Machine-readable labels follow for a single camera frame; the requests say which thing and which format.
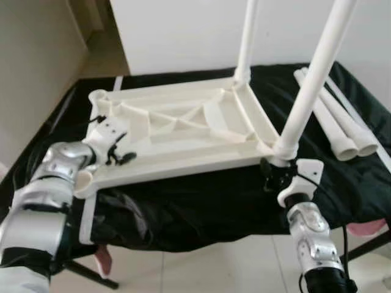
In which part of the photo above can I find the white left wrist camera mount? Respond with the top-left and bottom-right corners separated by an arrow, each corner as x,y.
92,118 -> 130,154

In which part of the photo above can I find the black metal table frame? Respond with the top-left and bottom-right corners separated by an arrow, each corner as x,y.
61,229 -> 391,289

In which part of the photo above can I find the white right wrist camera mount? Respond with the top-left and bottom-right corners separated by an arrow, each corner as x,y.
278,159 -> 324,208

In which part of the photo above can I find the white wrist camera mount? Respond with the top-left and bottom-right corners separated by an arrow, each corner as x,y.
92,118 -> 130,154
278,159 -> 324,208

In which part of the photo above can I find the pink plastic object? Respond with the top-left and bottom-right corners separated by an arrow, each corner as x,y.
95,244 -> 114,277

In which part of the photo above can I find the white standing fan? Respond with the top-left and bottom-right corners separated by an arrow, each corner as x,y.
360,247 -> 391,289

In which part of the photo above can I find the grey tape strip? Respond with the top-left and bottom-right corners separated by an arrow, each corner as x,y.
79,76 -> 124,245
324,76 -> 391,170

